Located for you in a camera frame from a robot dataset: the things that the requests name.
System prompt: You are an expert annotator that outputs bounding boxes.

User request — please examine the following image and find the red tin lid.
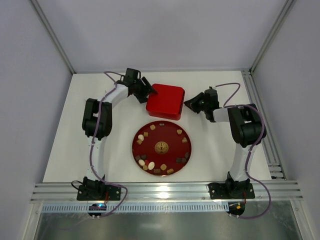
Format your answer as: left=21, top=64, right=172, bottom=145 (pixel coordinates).
left=145, top=83, right=185, bottom=116

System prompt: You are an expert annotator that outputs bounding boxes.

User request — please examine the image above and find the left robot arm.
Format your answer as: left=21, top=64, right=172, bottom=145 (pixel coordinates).
left=82, top=68, right=157, bottom=183

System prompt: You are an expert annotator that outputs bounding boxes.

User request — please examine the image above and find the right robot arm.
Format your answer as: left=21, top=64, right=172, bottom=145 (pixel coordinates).
left=184, top=87, right=267, bottom=189

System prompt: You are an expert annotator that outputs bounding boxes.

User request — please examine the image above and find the white round chocolate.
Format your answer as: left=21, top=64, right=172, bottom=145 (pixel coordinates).
left=138, top=134, right=144, bottom=141

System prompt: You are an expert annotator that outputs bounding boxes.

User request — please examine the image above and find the tan fluted chocolate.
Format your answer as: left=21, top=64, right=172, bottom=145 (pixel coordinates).
left=160, top=164, right=167, bottom=171

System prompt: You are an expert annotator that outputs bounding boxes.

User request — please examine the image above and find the tan ribbed chocolate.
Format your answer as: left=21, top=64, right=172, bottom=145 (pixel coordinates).
left=167, top=168, right=174, bottom=174

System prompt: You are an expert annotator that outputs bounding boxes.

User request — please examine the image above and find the white swirl chocolate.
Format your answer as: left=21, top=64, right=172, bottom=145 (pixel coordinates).
left=138, top=159, right=145, bottom=166

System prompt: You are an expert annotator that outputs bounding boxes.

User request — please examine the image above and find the white oval chocolate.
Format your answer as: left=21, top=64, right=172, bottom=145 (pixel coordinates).
left=147, top=161, right=155, bottom=170

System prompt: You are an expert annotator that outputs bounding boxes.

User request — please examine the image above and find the round red tray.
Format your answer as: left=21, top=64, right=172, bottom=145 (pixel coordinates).
left=131, top=120, right=192, bottom=177

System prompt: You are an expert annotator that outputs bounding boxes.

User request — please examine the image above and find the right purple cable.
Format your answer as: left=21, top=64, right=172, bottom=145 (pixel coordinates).
left=212, top=82, right=272, bottom=220

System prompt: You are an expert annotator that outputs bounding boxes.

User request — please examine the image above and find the purple cable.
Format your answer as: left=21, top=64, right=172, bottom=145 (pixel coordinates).
left=212, top=82, right=272, bottom=220
left=87, top=71, right=128, bottom=218

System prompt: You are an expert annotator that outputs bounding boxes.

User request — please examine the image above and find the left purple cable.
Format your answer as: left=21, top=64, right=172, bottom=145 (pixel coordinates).
left=87, top=71, right=128, bottom=218

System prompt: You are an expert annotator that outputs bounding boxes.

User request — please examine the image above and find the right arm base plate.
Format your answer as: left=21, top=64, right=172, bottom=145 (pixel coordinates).
left=208, top=182, right=256, bottom=200

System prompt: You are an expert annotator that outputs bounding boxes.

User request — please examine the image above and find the right frame post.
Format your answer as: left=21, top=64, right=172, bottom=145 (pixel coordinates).
left=249, top=0, right=297, bottom=75

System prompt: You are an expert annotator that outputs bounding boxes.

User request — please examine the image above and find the right side rail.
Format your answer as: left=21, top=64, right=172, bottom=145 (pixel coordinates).
left=241, top=69, right=287, bottom=181

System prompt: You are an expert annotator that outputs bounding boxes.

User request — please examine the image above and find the slotted cable duct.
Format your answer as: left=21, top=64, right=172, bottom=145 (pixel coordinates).
left=41, top=201, right=229, bottom=214

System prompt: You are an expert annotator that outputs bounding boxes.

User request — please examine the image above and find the aluminium front rail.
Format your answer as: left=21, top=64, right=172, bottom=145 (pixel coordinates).
left=30, top=180, right=303, bottom=203

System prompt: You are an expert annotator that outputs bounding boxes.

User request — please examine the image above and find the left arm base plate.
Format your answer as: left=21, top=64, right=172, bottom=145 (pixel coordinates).
left=76, top=185, right=121, bottom=201

